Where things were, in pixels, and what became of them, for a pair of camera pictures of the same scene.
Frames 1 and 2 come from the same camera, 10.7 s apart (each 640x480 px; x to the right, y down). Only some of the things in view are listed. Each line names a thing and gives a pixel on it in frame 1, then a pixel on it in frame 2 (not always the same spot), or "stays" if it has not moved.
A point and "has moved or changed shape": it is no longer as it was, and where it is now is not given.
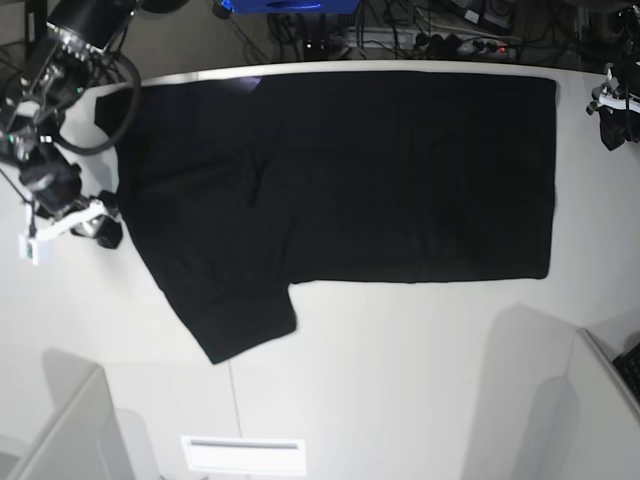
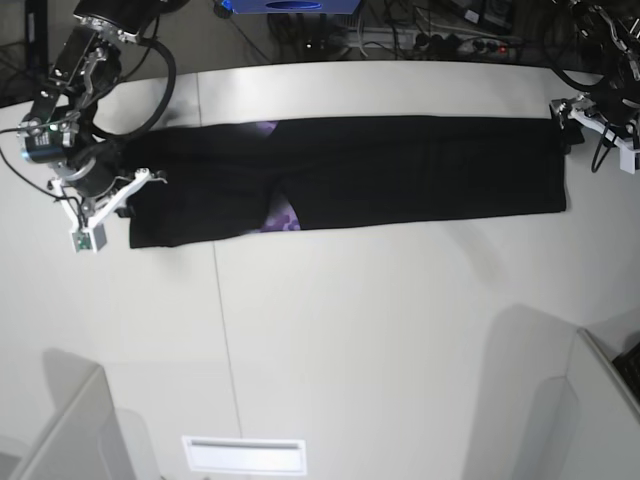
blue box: x=293 y=7 stays
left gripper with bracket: x=59 y=203 to x=91 y=190
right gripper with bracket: x=609 y=95 to x=581 y=108
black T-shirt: x=232 y=190 has moved or changed shape
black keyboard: x=629 y=366 stays
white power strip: x=416 y=41 stays
